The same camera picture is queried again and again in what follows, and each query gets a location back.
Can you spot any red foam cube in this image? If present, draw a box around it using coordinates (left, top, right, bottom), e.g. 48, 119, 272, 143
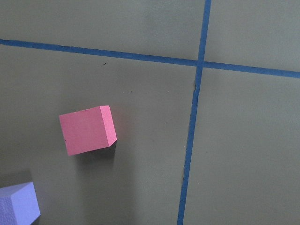
59, 105, 117, 156

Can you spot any purple foam cube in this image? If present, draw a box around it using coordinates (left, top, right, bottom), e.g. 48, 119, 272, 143
0, 182, 40, 225

